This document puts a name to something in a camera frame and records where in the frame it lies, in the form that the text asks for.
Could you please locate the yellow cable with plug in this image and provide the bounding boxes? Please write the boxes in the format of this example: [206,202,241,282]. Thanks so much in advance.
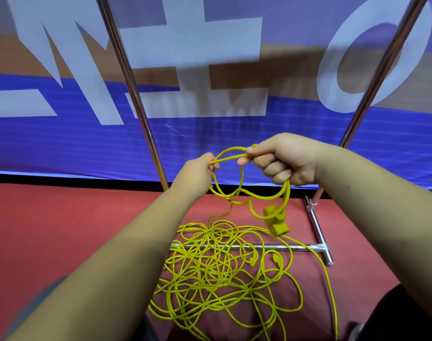
[148,144,340,341]

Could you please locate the person's right forearm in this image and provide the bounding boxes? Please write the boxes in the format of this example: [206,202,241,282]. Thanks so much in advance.
[314,143,432,331]

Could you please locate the person's left hand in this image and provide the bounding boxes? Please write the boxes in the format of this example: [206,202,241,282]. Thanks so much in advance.
[171,152,220,200]

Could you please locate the person's left forearm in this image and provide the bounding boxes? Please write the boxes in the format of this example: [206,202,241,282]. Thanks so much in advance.
[4,186,202,341]

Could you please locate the chrome metal rack frame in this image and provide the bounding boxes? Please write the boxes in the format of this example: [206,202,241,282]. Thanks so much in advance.
[95,0,430,267]

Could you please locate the person's black trousers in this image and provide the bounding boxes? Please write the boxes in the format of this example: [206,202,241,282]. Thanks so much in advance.
[356,283,432,341]

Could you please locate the blue banner with white letters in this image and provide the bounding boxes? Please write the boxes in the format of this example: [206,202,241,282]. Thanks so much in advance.
[0,0,432,191]

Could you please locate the person's right hand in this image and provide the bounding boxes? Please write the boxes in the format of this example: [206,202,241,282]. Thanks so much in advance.
[237,133,323,187]

